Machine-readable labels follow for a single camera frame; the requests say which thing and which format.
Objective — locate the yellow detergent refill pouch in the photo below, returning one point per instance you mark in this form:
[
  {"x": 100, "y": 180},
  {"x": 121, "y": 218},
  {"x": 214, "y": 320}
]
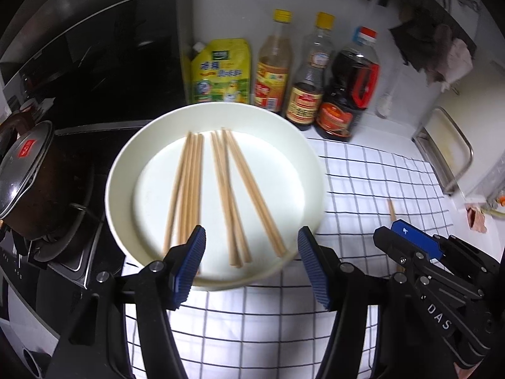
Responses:
[{"x": 221, "y": 79}]

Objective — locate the large red-capped soy sauce bottle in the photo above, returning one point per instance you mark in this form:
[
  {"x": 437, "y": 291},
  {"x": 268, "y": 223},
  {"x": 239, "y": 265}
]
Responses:
[{"x": 343, "y": 102}]

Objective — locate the dark brown cooking pot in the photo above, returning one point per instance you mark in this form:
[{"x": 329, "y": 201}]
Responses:
[{"x": 67, "y": 189}]

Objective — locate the glass pot lid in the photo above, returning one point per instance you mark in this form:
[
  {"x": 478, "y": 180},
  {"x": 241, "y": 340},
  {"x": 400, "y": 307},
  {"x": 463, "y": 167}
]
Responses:
[{"x": 23, "y": 173}]

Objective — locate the black gas stove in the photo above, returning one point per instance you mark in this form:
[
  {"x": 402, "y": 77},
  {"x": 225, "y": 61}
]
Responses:
[{"x": 98, "y": 138}]

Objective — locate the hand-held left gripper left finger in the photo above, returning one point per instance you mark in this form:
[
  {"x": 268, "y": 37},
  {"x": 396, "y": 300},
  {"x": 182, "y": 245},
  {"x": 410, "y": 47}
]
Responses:
[{"x": 191, "y": 264}]

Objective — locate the group of wooden chopsticks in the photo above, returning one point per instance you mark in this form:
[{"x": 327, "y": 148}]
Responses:
[{"x": 189, "y": 189}]

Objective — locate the stainless range hood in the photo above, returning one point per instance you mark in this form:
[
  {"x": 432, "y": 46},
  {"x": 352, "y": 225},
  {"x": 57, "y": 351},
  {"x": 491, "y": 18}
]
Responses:
[{"x": 59, "y": 4}]

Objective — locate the yellow-capped vinegar bottle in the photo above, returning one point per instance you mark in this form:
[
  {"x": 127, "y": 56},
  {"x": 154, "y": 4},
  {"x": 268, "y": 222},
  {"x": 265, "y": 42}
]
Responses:
[{"x": 272, "y": 79}]

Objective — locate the pink hanging cloth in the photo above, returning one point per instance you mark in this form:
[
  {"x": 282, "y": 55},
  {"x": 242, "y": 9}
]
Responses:
[{"x": 459, "y": 61}]

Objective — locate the pink rag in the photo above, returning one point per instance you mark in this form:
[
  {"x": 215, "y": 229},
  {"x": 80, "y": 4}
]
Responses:
[{"x": 477, "y": 219}]

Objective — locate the metal framed draining tray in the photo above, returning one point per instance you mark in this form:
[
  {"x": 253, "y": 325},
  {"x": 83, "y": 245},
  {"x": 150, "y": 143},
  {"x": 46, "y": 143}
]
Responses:
[{"x": 442, "y": 138}]

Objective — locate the wooden chopstick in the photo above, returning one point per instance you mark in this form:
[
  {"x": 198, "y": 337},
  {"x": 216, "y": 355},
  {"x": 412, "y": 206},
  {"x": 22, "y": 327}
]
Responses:
[{"x": 391, "y": 210}]

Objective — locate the dark hanging cloth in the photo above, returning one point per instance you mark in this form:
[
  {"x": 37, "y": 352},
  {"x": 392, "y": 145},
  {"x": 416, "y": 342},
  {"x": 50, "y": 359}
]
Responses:
[{"x": 418, "y": 43}]

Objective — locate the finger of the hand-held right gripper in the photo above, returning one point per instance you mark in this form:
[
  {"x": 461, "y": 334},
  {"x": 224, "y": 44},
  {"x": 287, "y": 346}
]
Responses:
[
  {"x": 388, "y": 243},
  {"x": 414, "y": 237}
]

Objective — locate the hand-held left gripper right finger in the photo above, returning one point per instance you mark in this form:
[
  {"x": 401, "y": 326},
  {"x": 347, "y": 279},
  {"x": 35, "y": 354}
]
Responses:
[{"x": 313, "y": 268}]

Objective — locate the white round plate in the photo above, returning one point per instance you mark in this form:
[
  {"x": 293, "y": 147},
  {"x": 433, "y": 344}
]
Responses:
[{"x": 150, "y": 189}]

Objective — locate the white black-checked cloth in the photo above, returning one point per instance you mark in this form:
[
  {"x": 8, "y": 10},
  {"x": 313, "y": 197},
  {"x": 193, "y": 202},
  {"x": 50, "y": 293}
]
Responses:
[{"x": 355, "y": 177}]

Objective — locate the clear bottle of dark sauce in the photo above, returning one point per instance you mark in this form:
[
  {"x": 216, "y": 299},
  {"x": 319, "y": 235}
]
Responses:
[{"x": 303, "y": 106}]

